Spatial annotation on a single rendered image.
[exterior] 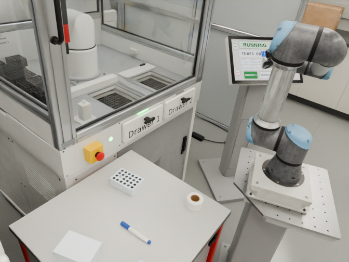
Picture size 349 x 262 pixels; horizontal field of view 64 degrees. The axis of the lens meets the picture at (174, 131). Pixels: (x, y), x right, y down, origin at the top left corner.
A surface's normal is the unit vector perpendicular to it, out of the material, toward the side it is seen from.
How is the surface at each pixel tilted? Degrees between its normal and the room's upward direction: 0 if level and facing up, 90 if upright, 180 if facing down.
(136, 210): 0
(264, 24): 90
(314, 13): 88
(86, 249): 0
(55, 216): 0
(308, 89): 90
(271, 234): 90
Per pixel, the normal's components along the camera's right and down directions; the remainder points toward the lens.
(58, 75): 0.79, 0.40
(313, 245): 0.10, -0.82
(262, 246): -0.31, 0.51
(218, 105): -0.62, 0.39
